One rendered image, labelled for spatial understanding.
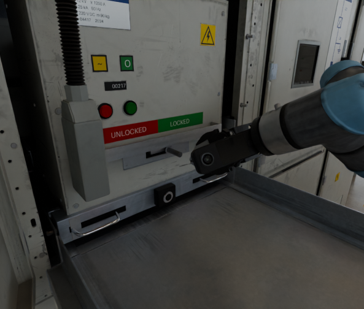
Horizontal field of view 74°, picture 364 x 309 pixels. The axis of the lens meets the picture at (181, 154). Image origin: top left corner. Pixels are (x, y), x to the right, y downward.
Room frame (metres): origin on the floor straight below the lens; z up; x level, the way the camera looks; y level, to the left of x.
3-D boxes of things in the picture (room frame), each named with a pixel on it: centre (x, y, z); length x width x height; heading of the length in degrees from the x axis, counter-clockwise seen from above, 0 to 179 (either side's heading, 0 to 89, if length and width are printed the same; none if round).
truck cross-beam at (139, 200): (0.62, 0.07, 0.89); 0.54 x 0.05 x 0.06; 130
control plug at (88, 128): (0.42, 0.18, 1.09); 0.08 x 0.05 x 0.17; 40
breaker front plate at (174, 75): (0.60, 0.06, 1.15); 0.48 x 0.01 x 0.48; 130
